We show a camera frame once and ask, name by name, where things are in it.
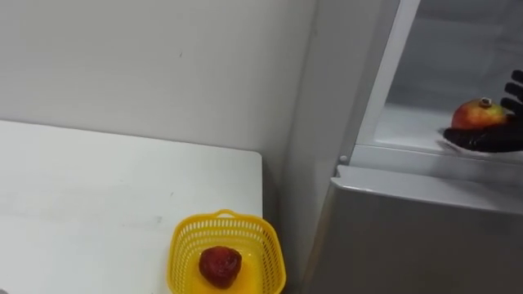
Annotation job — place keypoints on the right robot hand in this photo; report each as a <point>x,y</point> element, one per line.
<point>490,139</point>

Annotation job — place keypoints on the red yellow apple soft toy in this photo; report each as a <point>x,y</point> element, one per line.
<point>476,115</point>

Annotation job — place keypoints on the yellow plastic basket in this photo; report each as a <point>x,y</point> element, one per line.
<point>192,245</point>

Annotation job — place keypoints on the grey fridge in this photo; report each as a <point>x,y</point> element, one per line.
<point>408,228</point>

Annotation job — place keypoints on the white desk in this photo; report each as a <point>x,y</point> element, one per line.
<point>102,204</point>

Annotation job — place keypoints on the red strawberry soft toy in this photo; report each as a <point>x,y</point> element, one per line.
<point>220,265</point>

